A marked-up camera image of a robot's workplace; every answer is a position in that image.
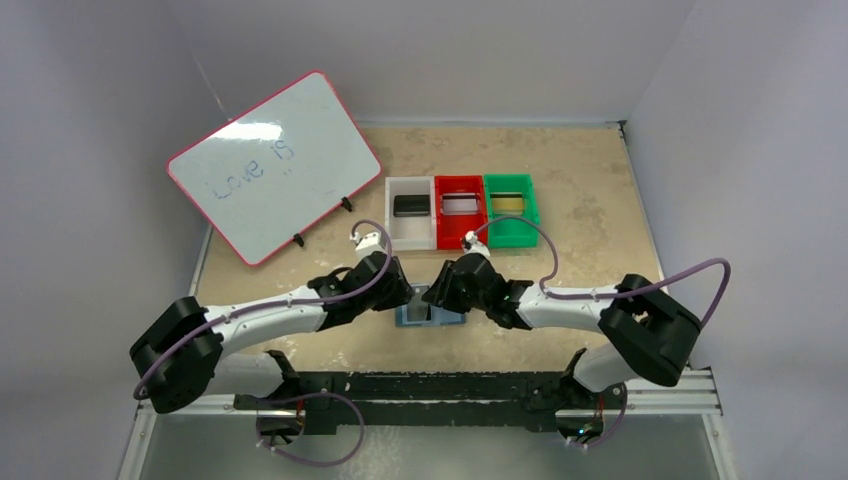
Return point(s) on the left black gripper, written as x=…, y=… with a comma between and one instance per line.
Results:
x=398, y=288

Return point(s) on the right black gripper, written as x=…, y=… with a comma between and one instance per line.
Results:
x=444, y=291

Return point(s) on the blue card holder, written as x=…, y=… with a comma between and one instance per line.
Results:
x=417, y=313

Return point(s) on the silver card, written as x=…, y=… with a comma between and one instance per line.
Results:
x=459, y=204

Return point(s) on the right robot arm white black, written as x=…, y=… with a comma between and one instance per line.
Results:
x=649, y=334

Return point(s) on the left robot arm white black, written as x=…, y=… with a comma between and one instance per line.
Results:
x=177, y=357

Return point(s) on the black card in white bin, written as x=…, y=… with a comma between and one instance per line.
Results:
x=411, y=205

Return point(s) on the gold card in green bin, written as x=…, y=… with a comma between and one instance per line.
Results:
x=507, y=203

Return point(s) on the white plastic bin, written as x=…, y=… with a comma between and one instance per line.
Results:
x=412, y=233

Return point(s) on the red plastic bin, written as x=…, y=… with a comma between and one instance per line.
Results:
x=451, y=229

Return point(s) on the green plastic bin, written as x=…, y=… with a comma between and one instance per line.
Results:
x=512, y=233

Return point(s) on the pink framed whiteboard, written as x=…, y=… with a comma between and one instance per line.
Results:
x=274, y=171

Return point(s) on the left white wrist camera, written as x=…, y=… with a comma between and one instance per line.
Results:
x=370, y=243

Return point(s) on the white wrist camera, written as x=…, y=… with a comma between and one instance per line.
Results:
x=370, y=243
x=472, y=244

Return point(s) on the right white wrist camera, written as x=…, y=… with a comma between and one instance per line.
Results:
x=472, y=244

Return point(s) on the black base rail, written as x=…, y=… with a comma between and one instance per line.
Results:
x=538, y=402

